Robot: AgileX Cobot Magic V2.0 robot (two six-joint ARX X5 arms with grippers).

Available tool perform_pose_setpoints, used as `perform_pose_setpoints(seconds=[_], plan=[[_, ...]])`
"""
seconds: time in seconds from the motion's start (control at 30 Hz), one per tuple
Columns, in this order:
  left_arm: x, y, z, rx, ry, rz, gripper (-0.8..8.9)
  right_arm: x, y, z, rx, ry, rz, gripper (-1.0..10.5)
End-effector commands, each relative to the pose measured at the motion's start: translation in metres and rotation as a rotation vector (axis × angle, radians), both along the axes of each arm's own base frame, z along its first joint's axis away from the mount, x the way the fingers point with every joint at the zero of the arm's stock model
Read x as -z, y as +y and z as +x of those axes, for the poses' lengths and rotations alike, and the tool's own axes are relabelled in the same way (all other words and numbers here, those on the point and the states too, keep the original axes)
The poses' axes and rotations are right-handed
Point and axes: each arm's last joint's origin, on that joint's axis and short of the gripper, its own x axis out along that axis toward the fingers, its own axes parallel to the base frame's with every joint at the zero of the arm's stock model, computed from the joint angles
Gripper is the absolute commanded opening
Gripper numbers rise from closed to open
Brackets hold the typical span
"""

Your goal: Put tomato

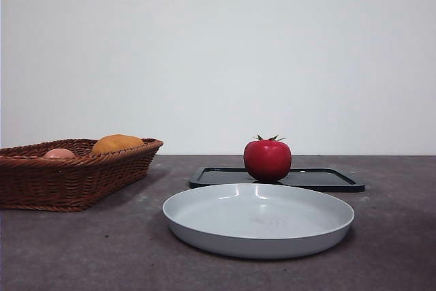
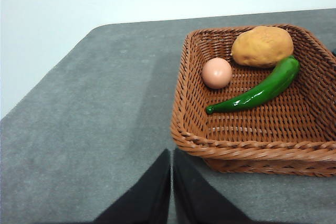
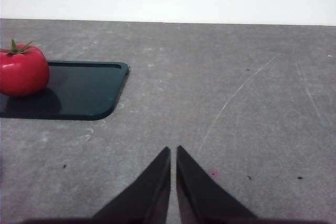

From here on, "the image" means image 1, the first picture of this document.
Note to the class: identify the orange round fruit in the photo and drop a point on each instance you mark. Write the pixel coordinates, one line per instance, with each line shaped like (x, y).
(117, 142)

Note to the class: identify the black rectangular tray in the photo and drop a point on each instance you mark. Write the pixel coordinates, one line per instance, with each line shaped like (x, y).
(323, 179)

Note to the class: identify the pink round fruit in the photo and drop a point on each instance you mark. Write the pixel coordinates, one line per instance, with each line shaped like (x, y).
(58, 153)

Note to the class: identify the pale grey round plate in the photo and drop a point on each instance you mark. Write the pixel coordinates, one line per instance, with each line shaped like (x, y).
(255, 243)

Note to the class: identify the red tomato with green stem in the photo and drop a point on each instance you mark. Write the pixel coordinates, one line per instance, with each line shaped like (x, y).
(267, 161)

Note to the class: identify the brown woven wicker basket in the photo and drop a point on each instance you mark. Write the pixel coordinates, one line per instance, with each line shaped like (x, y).
(68, 182)

